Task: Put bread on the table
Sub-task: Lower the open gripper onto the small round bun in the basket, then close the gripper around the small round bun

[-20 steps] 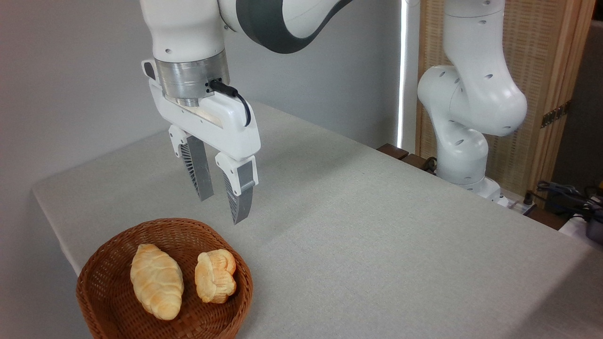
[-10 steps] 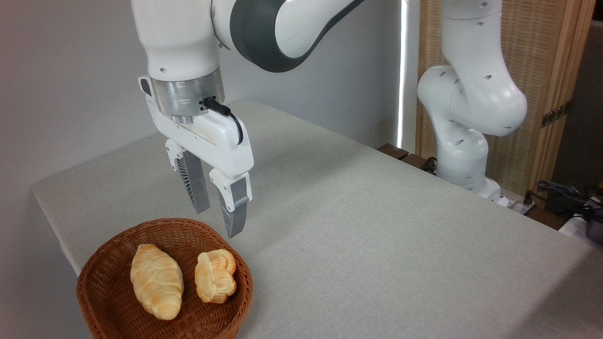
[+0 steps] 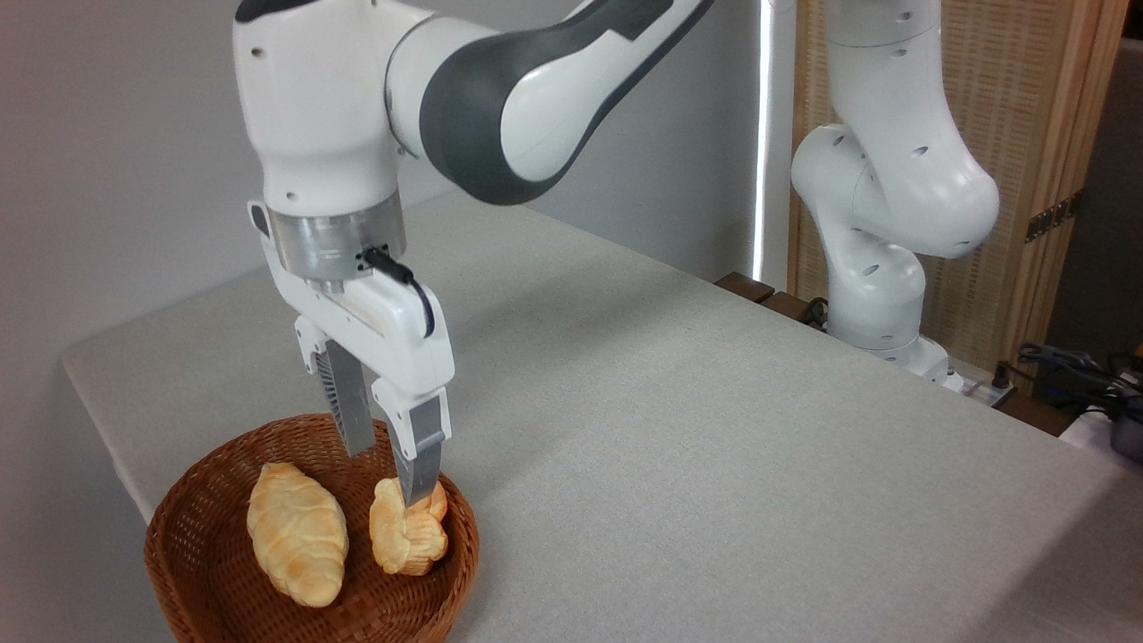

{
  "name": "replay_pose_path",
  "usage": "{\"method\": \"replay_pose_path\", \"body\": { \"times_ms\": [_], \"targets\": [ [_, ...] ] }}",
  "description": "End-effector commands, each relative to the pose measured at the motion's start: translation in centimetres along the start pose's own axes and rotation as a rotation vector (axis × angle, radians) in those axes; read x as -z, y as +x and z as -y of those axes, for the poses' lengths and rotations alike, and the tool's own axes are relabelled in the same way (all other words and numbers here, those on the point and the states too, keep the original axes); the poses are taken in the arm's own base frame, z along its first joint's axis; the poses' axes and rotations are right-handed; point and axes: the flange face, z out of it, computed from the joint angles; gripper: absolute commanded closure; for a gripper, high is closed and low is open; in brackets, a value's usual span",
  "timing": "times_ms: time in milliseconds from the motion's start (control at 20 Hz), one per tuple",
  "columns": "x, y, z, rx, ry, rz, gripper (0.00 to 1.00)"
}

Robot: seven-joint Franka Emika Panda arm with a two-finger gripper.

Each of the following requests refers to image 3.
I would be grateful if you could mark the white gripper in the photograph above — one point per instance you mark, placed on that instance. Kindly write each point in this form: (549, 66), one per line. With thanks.
(384, 330)

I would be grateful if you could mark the small round bread roll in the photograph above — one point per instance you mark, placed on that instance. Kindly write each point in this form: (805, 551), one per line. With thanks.
(402, 545)

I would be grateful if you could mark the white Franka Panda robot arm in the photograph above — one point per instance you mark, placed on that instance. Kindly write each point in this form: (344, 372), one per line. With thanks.
(893, 179)

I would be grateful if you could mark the long braided bread roll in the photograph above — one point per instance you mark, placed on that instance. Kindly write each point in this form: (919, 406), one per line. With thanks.
(296, 536)

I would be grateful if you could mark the brown wicker basket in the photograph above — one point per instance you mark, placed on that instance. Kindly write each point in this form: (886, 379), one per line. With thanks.
(205, 554)

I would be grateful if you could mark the grey tablecloth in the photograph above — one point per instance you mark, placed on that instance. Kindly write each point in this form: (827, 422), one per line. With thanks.
(714, 446)

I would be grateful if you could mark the bright vertical light strip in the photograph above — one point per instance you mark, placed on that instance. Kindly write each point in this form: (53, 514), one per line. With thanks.
(761, 134)

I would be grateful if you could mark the white power strip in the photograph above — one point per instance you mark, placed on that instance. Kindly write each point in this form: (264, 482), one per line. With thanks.
(978, 386)

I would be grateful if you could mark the brass screen hinge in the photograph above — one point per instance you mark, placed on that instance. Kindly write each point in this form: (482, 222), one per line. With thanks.
(1052, 217)

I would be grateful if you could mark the wooden rattan folding screen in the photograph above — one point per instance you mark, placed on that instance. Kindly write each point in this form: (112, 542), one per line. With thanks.
(1009, 89)

